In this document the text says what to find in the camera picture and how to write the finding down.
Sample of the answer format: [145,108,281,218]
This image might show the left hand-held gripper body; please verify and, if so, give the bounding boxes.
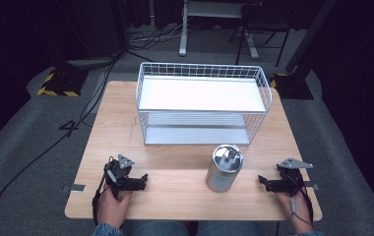
[103,153,143,199]

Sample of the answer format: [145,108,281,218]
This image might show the black slanted stand pole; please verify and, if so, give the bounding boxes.
[284,0,339,75]

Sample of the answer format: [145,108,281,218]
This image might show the bundle of floor cables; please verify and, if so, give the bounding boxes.
[128,18,184,52]

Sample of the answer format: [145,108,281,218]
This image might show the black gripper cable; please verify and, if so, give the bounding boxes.
[282,172,315,225]
[92,158,114,226]

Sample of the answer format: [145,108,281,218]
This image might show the grey tape strip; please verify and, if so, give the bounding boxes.
[302,180,321,192]
[61,183,87,194]

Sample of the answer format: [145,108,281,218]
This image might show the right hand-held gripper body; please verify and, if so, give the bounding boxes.
[274,157,314,195]

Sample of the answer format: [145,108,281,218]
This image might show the person's left hand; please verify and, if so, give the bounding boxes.
[95,185,133,229]

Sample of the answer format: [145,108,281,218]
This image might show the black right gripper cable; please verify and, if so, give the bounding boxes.
[282,172,315,225]

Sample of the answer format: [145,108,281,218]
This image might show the silver metal can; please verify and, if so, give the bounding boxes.
[205,144,245,194]

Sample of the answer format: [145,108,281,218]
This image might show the black chair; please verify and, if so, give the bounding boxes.
[228,2,291,68]

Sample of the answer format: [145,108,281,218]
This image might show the long black floor cable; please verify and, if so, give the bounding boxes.
[0,53,124,236]

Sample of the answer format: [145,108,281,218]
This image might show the black yellow-striped stand base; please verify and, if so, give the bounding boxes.
[36,66,91,98]
[269,72,315,101]

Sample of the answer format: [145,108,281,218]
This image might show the white wire shelf rack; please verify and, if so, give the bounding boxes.
[135,61,274,147]

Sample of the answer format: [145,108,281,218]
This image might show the white metal desk frame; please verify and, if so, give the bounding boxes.
[178,0,261,61]

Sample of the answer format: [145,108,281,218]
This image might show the person's right hand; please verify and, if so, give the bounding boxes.
[275,189,315,226]

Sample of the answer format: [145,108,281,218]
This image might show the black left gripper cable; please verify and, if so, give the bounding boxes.
[92,158,114,226]

